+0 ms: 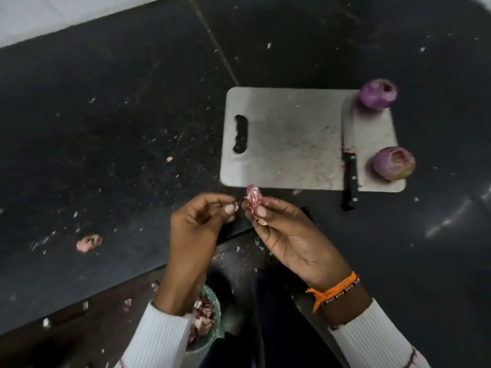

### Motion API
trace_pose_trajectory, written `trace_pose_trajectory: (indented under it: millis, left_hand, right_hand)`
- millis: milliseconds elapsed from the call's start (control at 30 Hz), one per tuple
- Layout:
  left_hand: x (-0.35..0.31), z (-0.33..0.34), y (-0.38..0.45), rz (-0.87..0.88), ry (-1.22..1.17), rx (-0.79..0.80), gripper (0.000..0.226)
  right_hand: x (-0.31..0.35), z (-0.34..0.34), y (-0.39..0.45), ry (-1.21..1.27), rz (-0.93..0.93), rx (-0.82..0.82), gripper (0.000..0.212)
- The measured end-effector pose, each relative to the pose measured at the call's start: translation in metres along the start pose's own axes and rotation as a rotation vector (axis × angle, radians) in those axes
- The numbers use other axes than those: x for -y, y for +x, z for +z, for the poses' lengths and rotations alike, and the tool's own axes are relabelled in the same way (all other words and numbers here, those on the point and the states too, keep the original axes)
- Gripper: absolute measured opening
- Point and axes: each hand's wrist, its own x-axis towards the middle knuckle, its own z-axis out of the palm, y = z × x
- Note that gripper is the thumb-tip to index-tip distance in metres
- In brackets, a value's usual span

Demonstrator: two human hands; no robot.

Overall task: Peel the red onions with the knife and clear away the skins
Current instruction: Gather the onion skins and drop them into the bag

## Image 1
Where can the person's right hand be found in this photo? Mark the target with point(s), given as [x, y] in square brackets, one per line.
[299, 241]

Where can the person's left hand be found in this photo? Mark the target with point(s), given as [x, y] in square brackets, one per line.
[192, 241]

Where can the red onion with dry roots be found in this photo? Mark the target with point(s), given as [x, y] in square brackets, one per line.
[394, 165]

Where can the person's right forearm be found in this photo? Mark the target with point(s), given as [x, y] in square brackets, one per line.
[376, 341]

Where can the person's left forearm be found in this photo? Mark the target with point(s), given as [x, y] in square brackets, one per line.
[161, 337]

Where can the orange thread wristband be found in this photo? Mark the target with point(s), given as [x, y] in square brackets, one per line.
[333, 291]

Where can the green waste bin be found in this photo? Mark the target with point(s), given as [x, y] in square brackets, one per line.
[216, 321]

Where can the steel cutting board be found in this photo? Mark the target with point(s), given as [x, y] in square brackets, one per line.
[291, 141]

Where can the brown curled scrap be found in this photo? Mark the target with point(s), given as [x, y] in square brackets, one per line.
[89, 243]

